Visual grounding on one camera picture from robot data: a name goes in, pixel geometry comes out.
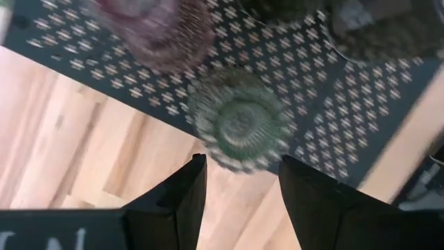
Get black aluminium table frame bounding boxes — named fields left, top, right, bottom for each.
left=391, top=144, right=444, bottom=213

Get black perforated metal shelf riser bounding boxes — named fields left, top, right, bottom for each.
left=0, top=0, right=444, bottom=190

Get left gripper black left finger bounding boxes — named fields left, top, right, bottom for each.
left=121, top=153, right=208, bottom=250

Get pink ribbed glass candle holder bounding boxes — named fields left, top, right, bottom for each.
left=86, top=0, right=216, bottom=73

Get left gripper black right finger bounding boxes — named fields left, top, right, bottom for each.
left=278, top=154, right=444, bottom=250

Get silver metal candle holder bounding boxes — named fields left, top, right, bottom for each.
left=325, top=0, right=444, bottom=66

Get green tinted glass candle holder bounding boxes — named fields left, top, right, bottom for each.
left=186, top=66, right=295, bottom=174

